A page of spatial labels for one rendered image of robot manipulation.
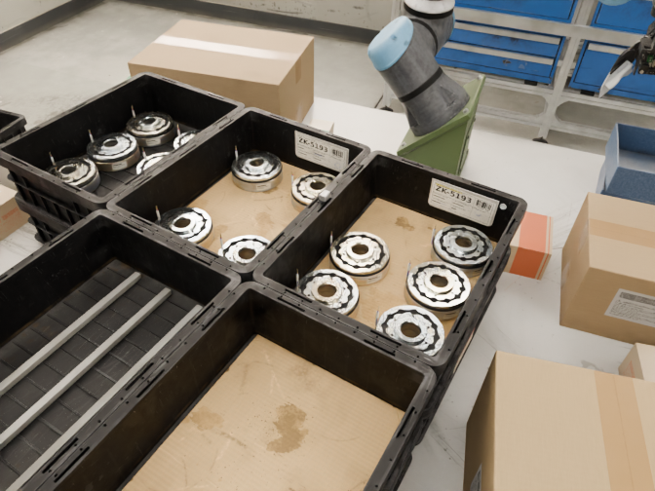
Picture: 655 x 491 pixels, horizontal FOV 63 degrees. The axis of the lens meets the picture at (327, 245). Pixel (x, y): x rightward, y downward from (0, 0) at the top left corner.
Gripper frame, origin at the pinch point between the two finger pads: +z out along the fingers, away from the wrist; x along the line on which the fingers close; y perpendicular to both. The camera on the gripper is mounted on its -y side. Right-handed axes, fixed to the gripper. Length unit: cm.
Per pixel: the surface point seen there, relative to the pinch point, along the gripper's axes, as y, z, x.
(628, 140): -9.8, 14.5, 2.7
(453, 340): 77, 0, -23
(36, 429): 104, 7, -71
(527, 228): 30.2, 15.9, -15.9
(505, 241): 55, 0, -20
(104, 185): 58, 5, -97
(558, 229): 18.2, 23.8, -9.1
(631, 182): 9.8, 13.8, 3.0
